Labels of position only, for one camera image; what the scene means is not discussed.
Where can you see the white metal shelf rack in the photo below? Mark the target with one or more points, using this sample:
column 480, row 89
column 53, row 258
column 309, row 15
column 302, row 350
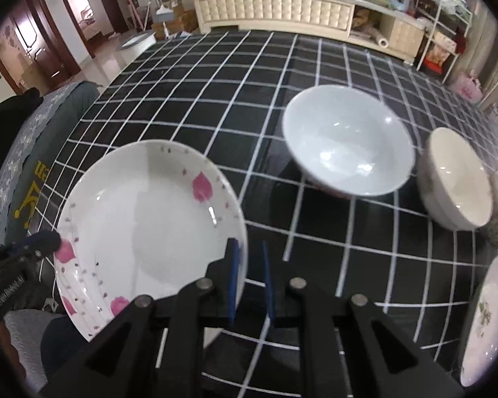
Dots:
column 444, row 20

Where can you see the black printed cloth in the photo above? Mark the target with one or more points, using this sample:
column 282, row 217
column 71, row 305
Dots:
column 8, row 112

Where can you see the pink pole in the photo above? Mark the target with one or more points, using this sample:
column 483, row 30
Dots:
column 132, row 12

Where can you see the brown wooden door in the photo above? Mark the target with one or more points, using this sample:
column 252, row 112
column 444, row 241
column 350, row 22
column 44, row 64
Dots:
column 33, row 41

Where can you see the grey printed sofa cover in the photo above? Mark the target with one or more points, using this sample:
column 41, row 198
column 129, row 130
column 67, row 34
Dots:
column 45, row 141

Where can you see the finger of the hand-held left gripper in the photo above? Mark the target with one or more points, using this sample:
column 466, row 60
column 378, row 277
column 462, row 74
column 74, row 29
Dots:
column 37, row 242

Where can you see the person's left leg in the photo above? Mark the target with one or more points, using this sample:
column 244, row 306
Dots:
column 62, row 348

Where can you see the pink flower white plate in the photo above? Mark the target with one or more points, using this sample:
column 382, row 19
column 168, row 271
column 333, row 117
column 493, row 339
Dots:
column 149, row 215

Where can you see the cream tufted cabinet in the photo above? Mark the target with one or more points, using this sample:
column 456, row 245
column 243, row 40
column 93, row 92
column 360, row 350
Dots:
column 274, row 10

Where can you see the white paper roll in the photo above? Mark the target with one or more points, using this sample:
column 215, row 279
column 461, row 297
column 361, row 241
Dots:
column 381, row 42

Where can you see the red packaging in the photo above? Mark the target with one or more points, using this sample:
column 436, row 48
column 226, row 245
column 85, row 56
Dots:
column 438, row 58

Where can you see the cardboard box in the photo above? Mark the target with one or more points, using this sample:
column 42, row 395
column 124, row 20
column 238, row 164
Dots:
column 176, row 6
column 186, row 23

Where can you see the white basin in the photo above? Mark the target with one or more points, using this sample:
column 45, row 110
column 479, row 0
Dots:
column 135, row 41

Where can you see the black checked tablecloth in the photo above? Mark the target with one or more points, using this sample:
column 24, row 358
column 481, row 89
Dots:
column 232, row 91

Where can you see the pink bag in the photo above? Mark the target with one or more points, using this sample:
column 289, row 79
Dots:
column 467, row 87

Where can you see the large white bowl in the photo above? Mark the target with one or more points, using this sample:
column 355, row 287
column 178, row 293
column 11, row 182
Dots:
column 344, row 145

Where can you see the cartoon print white plate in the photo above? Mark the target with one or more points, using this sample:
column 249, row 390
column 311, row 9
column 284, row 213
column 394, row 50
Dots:
column 491, row 323

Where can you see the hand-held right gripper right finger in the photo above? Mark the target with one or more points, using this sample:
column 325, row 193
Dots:
column 269, row 286

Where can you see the grey seat cushion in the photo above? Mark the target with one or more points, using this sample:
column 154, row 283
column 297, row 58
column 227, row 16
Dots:
column 25, row 336

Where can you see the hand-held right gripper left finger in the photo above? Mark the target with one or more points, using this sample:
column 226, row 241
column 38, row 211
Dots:
column 231, row 282

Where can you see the grey patterned fabric panel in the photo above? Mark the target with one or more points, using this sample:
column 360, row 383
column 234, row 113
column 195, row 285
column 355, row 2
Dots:
column 487, row 45

